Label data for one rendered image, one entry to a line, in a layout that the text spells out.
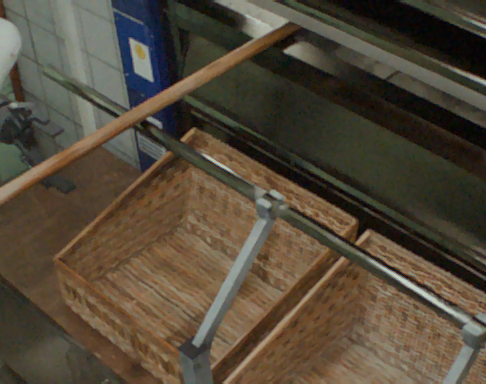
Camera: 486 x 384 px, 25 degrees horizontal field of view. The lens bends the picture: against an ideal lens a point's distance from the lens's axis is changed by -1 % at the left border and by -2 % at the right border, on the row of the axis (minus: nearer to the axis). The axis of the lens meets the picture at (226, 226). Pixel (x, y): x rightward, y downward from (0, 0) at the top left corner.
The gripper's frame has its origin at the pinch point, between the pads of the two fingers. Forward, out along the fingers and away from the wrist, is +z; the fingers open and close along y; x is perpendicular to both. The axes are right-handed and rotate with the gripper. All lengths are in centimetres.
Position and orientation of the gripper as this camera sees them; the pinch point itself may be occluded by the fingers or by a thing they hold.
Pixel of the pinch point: (61, 159)
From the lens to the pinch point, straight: 219.7
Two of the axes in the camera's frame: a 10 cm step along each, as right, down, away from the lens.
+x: -7.3, 4.9, -4.7
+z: 6.7, 4.3, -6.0
